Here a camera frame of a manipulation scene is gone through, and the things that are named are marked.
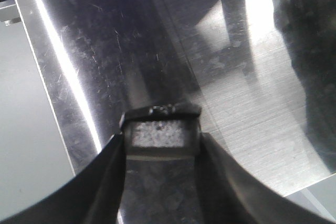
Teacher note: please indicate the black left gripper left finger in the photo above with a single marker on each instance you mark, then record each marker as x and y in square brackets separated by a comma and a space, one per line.
[93, 196]

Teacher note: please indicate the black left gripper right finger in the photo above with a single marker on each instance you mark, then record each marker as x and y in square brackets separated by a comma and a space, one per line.
[229, 194]

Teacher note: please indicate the stainless steel rack frame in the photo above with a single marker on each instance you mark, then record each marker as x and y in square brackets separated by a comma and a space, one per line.
[9, 12]

